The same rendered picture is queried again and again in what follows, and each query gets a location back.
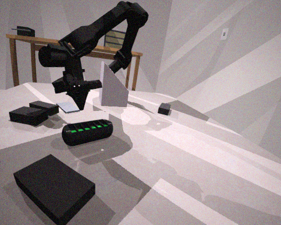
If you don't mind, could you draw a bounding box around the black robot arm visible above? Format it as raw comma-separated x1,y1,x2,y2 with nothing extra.
38,1,149,92

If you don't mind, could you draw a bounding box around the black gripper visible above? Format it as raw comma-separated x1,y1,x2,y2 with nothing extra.
54,66,102,110

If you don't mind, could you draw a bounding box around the dark grey controller unit with green rocker switches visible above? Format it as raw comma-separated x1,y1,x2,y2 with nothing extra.
62,119,113,146

